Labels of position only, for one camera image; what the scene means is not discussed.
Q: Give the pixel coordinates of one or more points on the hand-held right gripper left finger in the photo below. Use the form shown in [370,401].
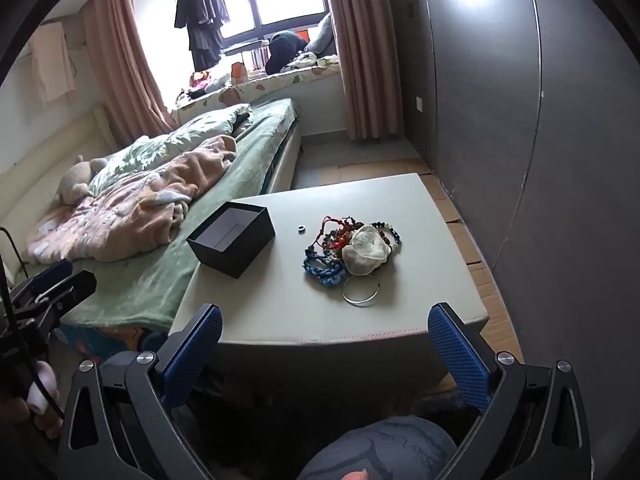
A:
[200,355]

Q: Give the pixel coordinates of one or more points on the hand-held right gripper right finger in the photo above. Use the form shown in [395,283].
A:
[457,360]

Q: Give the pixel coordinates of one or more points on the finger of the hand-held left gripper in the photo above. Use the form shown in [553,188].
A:
[75,282]

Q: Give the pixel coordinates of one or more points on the black jewelry box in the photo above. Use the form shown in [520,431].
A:
[235,260]

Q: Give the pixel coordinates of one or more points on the silver bangle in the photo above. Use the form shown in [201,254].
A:
[361,304]

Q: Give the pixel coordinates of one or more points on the white translucent pouch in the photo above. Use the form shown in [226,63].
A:
[365,250]

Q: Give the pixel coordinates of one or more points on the person's left hand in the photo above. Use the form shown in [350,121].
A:
[42,390]

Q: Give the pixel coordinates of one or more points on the teal orange printed cloth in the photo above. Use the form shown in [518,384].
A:
[105,342]

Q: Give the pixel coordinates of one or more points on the bed with green sheet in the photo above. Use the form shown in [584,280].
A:
[150,280]

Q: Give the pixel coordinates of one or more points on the pink fleece blanket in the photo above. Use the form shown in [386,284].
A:
[130,210]

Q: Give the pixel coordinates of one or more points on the beige plush toy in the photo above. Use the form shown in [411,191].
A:
[75,180]

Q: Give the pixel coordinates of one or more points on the white padded low table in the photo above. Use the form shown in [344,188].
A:
[300,310]

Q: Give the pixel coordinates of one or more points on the person's grey trouser knee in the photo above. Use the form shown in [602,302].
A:
[380,450]

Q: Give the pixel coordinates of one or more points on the cream padded headboard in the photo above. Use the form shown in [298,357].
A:
[45,160]

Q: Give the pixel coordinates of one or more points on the floral pillow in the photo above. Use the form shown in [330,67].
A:
[150,155]

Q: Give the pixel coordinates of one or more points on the beige hanging towel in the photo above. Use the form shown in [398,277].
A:
[50,65]

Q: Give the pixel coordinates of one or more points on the pink curtain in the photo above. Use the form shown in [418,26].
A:
[365,60]
[125,60]

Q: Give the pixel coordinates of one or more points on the pile of colourful clothes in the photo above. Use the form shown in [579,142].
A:
[202,84]

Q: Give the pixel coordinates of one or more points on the dark grey wardrobe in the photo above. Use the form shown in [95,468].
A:
[500,110]

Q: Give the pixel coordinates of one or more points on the orange white paper bag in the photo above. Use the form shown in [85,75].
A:
[239,72]

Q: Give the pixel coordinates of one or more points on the floral window seat cushion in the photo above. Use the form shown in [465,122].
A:
[280,80]

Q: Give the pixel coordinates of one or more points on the dark hanging clothes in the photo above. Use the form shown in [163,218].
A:
[200,5]

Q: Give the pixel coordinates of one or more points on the dark bag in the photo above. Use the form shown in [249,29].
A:
[282,50]

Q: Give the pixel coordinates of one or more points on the grey pillow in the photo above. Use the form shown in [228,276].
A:
[322,35]

